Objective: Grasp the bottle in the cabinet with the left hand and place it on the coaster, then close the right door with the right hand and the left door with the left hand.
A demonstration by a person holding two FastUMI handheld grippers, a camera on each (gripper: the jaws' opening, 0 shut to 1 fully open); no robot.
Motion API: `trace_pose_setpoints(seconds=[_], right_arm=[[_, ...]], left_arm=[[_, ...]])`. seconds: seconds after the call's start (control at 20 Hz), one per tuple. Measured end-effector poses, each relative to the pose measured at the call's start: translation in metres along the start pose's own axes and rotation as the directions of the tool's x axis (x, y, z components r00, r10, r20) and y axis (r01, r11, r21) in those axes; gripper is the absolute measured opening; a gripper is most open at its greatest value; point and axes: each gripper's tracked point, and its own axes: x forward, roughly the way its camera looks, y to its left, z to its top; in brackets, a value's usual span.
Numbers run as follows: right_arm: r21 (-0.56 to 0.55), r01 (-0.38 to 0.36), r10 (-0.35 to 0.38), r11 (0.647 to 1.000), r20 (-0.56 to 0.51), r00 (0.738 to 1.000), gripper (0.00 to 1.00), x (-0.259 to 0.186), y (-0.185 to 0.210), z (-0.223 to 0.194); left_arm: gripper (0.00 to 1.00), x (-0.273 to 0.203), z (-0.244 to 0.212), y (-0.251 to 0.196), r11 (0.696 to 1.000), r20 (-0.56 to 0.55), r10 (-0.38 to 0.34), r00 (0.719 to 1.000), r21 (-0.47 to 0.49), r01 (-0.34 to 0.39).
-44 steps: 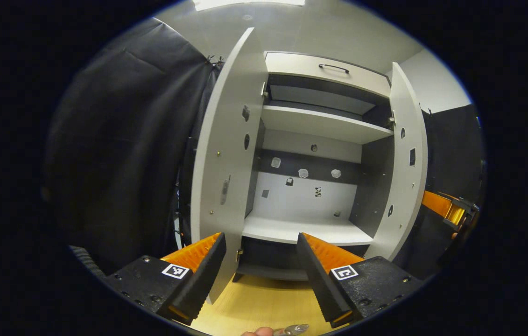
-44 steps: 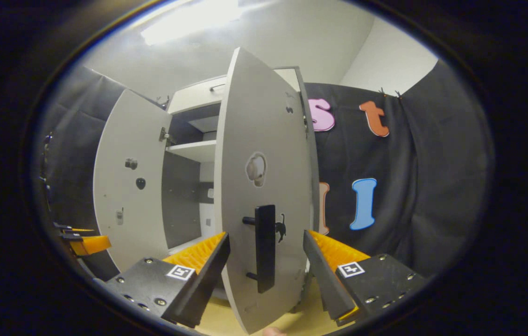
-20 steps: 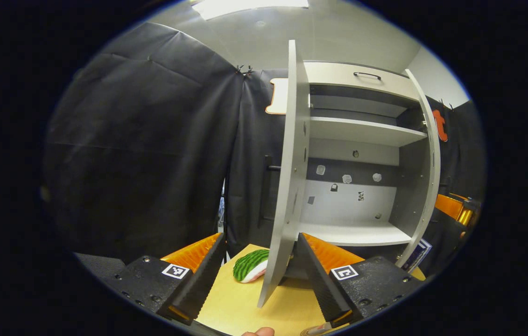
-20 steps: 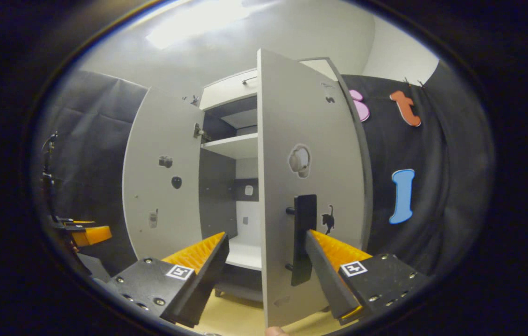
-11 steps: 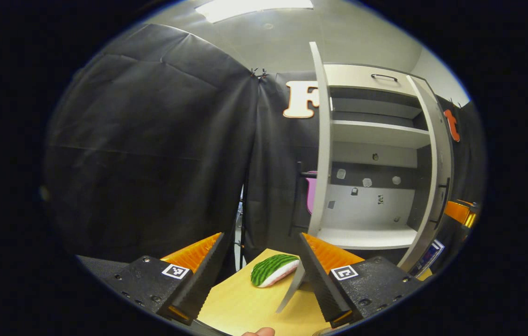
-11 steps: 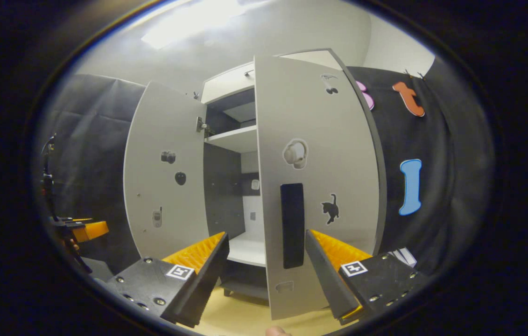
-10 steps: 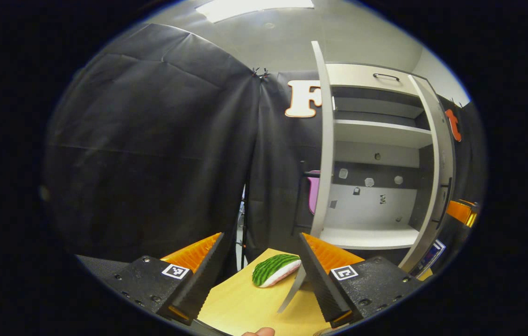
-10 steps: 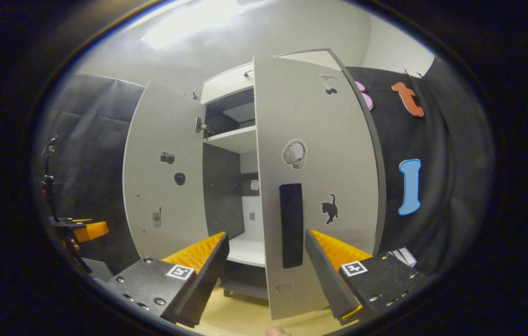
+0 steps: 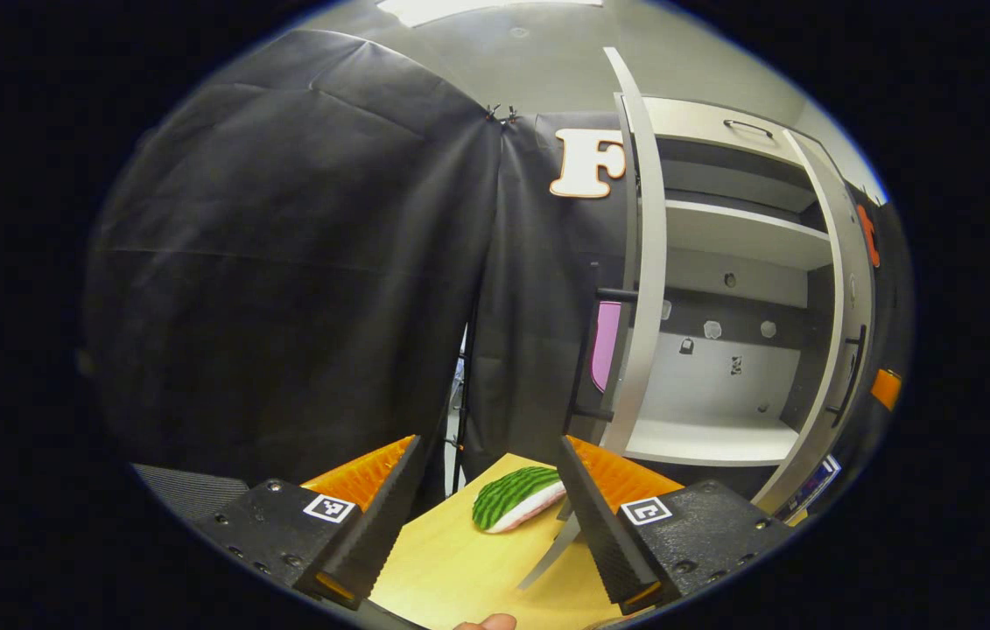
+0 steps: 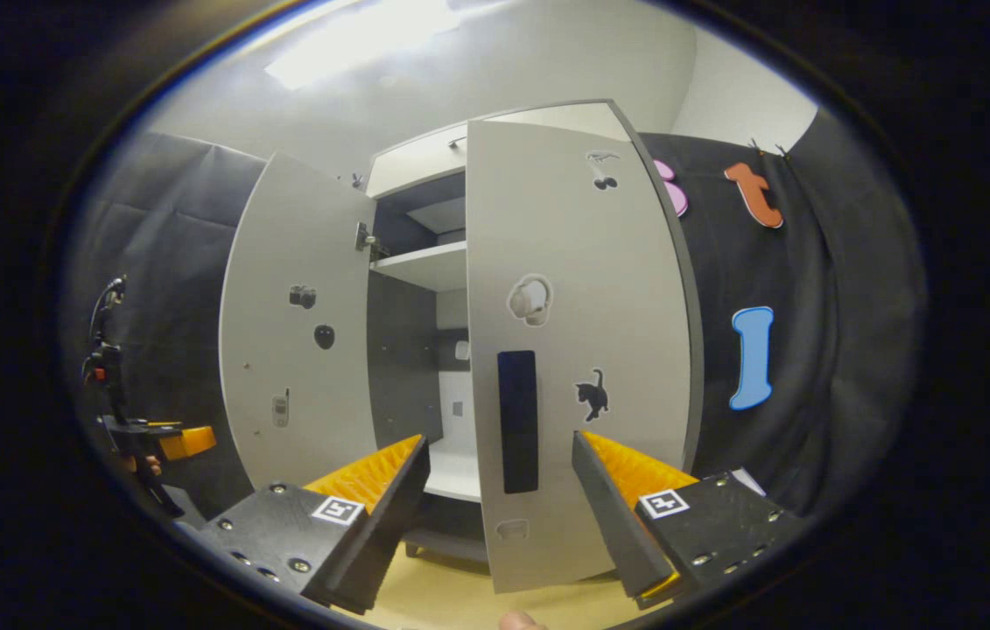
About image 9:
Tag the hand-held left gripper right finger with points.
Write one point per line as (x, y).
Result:
(600, 525)

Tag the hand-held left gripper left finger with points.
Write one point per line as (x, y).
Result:
(385, 521)

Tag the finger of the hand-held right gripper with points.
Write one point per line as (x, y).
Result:
(887, 388)

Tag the white and grey cabinet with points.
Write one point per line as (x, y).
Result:
(722, 385)

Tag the white cabinet shelf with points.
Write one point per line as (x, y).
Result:
(740, 232)

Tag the white cabinet drawer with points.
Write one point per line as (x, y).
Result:
(696, 122)

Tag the green watermelon slice toy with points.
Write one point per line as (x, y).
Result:
(512, 494)

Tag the black cloth clip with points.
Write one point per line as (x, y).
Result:
(502, 114)

